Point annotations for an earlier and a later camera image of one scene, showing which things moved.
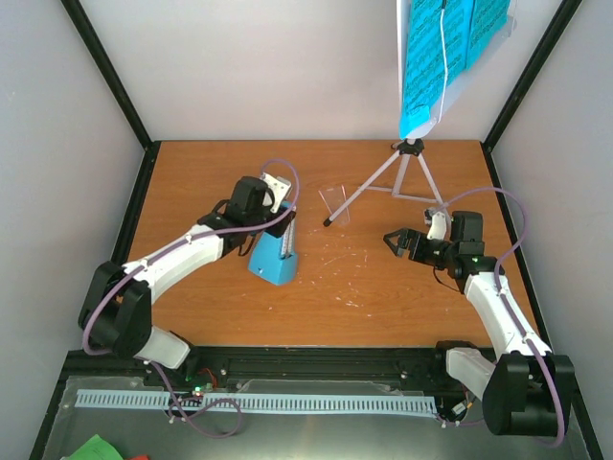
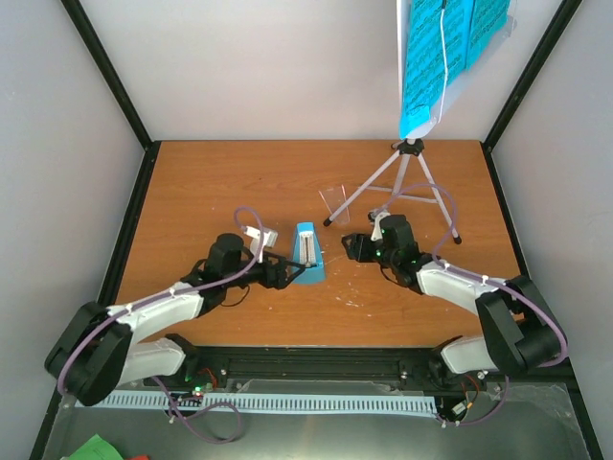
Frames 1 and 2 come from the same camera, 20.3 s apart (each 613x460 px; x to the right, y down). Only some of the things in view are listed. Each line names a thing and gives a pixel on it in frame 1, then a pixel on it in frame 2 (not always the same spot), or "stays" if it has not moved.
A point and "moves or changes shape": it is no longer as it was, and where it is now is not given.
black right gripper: (406, 235) → (358, 244)
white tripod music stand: (406, 148) stays
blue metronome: (274, 258) moves or changes shape
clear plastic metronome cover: (334, 197) stays
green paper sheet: (95, 448) stays
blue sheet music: (432, 56) stays
